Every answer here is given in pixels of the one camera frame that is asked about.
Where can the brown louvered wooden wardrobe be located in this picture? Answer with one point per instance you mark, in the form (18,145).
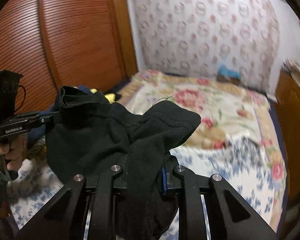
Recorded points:
(55,43)

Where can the person's left hand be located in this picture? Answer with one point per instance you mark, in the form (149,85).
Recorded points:
(13,152)

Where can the folded mustard yellow garment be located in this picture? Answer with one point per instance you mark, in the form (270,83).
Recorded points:
(111,97)

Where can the folded navy blue garment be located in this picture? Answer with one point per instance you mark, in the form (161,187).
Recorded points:
(36,133)

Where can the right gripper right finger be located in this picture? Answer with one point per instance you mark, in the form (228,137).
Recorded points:
(172,175)

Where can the black printed t-shirt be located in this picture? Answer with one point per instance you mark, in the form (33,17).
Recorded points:
(94,134)

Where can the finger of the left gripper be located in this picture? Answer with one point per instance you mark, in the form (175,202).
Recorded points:
(49,118)

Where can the wooden sideboard cabinet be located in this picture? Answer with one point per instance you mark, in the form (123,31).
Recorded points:
(288,112)

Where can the cardboard box on cabinet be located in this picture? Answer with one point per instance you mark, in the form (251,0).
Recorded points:
(291,66)

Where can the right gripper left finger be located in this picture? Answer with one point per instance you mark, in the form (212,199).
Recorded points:
(120,172)

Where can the pink circle patterned curtain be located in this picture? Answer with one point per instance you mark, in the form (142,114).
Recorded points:
(197,37)

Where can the floral bed quilt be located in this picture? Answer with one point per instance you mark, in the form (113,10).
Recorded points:
(234,178)

